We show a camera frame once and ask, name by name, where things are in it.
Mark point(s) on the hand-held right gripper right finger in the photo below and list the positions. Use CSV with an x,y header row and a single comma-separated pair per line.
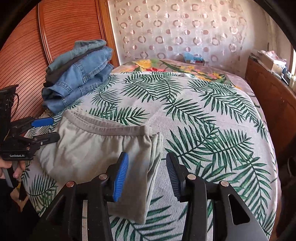
x,y
172,176

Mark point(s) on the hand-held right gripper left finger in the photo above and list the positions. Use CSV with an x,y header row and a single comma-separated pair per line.
x,y
121,176

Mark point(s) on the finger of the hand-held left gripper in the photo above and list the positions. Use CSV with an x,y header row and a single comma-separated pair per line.
x,y
49,137
42,122

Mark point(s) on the folded dark pants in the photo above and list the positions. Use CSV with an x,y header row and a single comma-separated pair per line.
x,y
55,74

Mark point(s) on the folded blue-grey pants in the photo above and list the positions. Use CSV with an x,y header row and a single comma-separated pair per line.
x,y
76,49

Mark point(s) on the person's left hand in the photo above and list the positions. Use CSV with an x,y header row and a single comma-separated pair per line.
x,y
19,169

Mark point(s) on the folded light blue denim jeans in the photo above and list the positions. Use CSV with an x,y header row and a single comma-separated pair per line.
x,y
67,99
92,62

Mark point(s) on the person's dark clothing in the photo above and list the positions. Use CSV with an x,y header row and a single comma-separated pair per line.
x,y
13,220

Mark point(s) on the palm leaf printed sheet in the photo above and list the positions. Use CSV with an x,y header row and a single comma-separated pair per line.
x,y
196,111

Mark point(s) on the wooden headboard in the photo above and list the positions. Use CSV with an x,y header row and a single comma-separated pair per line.
x,y
69,27

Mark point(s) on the floral blanket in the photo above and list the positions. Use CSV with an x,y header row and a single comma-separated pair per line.
x,y
161,66

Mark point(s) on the small red and white box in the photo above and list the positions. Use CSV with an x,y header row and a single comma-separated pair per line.
x,y
197,61

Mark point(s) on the blue packet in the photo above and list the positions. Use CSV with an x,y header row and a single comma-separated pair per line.
x,y
192,56

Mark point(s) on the wooden dresser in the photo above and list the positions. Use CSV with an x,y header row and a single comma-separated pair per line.
x,y
272,92

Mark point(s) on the sheer curtain with circles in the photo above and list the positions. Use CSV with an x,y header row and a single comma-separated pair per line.
x,y
185,30

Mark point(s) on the pink printed packet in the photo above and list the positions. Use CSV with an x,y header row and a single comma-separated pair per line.
x,y
271,53

